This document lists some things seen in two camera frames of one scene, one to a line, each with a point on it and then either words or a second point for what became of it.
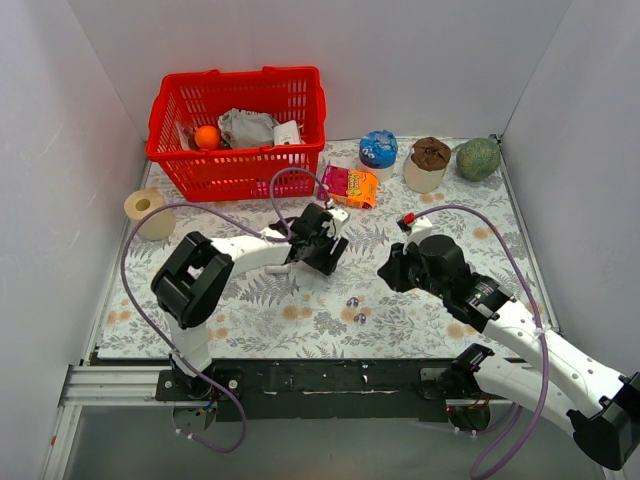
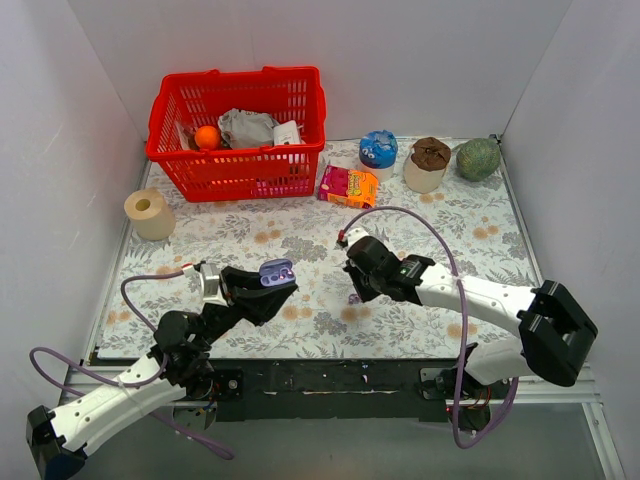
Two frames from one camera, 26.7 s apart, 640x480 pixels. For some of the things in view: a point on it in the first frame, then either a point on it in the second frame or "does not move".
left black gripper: [326, 255] -> [239, 295]
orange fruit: [207, 137] does not move
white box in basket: [286, 133] does not move
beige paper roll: [158, 225] does not move
